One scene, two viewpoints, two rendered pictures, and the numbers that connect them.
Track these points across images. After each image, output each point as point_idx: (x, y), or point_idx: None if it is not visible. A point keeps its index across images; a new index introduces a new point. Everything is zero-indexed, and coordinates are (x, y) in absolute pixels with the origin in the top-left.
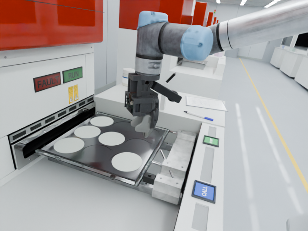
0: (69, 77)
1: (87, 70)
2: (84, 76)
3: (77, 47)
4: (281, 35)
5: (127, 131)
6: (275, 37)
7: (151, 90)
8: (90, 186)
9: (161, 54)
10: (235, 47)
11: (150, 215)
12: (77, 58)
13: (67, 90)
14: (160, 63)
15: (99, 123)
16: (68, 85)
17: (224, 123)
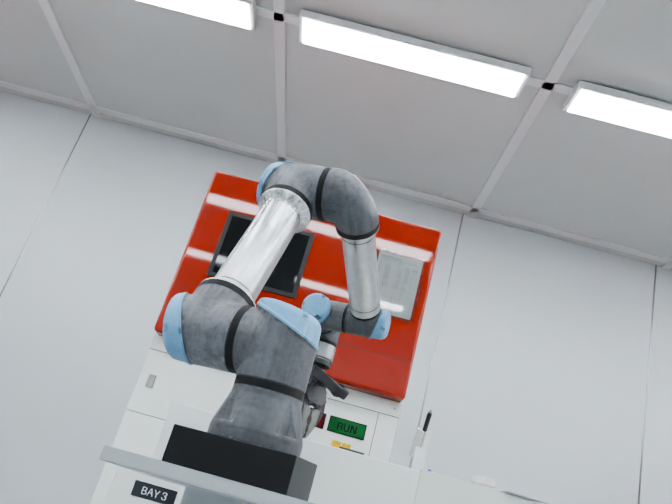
0: (338, 427)
1: (377, 436)
2: (367, 441)
3: (366, 398)
4: (349, 276)
5: None
6: (350, 280)
7: (311, 375)
8: None
9: (320, 335)
10: (354, 308)
11: None
12: (360, 412)
13: (329, 442)
14: (318, 344)
15: None
16: (333, 436)
17: (433, 472)
